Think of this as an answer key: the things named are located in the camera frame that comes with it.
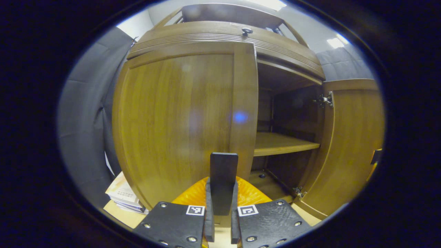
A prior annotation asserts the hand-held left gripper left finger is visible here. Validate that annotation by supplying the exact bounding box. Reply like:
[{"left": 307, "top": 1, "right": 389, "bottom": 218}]
[{"left": 133, "top": 177, "right": 216, "bottom": 248}]

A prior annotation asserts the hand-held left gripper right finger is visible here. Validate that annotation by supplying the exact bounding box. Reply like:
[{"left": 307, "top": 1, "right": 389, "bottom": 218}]
[{"left": 230, "top": 176, "right": 312, "bottom": 248}]

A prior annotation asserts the wooden cabinet door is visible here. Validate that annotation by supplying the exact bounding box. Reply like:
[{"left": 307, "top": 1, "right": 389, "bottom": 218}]
[
  {"left": 293, "top": 79, "right": 385, "bottom": 221},
  {"left": 113, "top": 41, "right": 259, "bottom": 210}
]

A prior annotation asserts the black door handle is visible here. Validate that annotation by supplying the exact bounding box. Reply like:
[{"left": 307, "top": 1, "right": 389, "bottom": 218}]
[{"left": 209, "top": 152, "right": 239, "bottom": 216}]

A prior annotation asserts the wooden double-door shoe cabinet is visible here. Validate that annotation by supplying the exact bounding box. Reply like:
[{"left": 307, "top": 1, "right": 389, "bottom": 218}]
[{"left": 113, "top": 3, "right": 385, "bottom": 221}]

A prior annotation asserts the wooden inner cabinet shelf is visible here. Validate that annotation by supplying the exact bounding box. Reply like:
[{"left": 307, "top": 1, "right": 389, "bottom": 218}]
[{"left": 254, "top": 132, "right": 321, "bottom": 157}]

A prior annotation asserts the wooden cabinet drawer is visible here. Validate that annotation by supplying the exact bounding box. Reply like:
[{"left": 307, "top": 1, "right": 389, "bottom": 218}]
[{"left": 127, "top": 21, "right": 326, "bottom": 81}]

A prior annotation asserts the stack of books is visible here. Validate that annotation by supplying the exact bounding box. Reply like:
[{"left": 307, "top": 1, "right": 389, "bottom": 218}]
[{"left": 105, "top": 171, "right": 149, "bottom": 215}]

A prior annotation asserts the small ceiling light panel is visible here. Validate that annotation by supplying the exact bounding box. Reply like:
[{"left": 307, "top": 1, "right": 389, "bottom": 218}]
[{"left": 327, "top": 33, "right": 350, "bottom": 49}]

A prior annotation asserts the black backdrop cloth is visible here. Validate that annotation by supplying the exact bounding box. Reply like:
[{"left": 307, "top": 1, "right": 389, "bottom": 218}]
[{"left": 58, "top": 27, "right": 374, "bottom": 207}]

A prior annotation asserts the large ceiling light panel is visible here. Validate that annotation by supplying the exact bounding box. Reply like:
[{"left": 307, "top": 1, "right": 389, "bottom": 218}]
[{"left": 241, "top": 0, "right": 287, "bottom": 11}]

